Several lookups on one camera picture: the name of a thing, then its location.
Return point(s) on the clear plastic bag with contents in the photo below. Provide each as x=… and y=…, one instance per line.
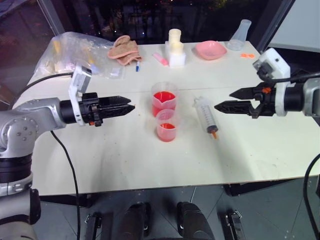
x=67, y=52

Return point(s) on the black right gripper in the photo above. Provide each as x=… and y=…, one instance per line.
x=268, y=100

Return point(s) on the large beaker red liquid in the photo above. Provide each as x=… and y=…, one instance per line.
x=163, y=98

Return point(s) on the dark window frame post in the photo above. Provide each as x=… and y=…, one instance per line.
x=273, y=25

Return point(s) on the tall cream plastic bottle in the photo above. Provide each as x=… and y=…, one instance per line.
x=174, y=35

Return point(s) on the clear syringe orange tip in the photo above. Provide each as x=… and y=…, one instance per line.
x=206, y=115

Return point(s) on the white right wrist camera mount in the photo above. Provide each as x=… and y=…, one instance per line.
x=280, y=65

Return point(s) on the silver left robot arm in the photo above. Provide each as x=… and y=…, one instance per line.
x=22, y=117

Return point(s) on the blue and white pen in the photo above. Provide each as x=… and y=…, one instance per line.
x=137, y=67

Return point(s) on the clear conical plastic flask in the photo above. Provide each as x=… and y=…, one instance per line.
x=240, y=35

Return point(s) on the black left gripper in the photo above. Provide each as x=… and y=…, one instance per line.
x=90, y=107

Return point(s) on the black clamp with metal latch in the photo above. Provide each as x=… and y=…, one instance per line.
x=232, y=225
x=93, y=226

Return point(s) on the small beaker red liquid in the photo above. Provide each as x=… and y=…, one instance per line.
x=166, y=130

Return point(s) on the pink plastic bowl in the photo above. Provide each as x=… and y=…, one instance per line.
x=211, y=50

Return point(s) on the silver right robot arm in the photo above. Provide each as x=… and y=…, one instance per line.
x=311, y=97

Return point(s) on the small clear plastic packet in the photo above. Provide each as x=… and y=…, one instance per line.
x=115, y=73

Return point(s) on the white block stand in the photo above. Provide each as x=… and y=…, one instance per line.
x=177, y=59

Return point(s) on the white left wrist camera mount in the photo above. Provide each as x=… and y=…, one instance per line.
x=80, y=80

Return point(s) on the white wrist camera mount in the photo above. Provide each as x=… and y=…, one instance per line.
x=280, y=65
x=80, y=80

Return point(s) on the small orange plastic piece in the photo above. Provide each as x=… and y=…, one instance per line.
x=247, y=55

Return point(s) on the dark rounded shape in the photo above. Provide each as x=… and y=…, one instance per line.
x=133, y=222
x=192, y=222

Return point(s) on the pink brown crumpled cloth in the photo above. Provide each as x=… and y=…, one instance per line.
x=125, y=51

